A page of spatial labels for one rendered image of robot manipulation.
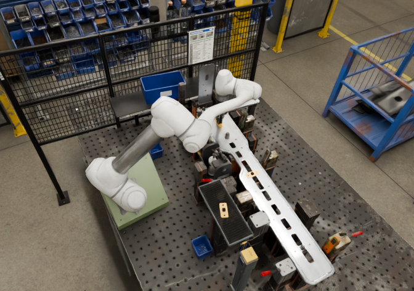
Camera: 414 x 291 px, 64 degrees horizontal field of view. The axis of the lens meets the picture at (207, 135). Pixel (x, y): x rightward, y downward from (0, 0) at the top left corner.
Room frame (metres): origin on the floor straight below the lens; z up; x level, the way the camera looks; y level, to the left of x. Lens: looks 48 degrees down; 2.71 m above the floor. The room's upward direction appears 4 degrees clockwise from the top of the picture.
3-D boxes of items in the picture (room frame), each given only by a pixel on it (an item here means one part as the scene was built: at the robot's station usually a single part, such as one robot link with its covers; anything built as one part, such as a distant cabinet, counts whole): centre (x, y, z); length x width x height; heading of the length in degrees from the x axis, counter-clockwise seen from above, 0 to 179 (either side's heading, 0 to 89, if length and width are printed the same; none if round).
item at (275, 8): (4.87, -1.02, 0.36); 0.50 x 0.50 x 0.73
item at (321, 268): (1.25, -0.32, 1.00); 1.38 x 0.22 x 0.02; 29
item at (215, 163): (1.25, -0.08, 0.94); 0.18 x 0.13 x 0.49; 29
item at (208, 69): (1.91, 0.03, 1.17); 0.12 x 0.01 x 0.34; 119
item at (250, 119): (1.72, -0.29, 0.87); 0.12 x 0.09 x 0.35; 119
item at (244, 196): (1.05, -0.24, 0.89); 0.13 x 0.11 x 0.38; 119
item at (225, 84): (1.67, -0.09, 1.39); 0.13 x 0.11 x 0.16; 77
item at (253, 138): (1.58, -0.32, 0.84); 0.11 x 0.08 x 0.29; 119
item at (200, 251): (0.87, -0.02, 0.74); 0.11 x 0.10 x 0.09; 29
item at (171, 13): (2.19, 0.31, 1.53); 0.06 x 0.06 x 0.20
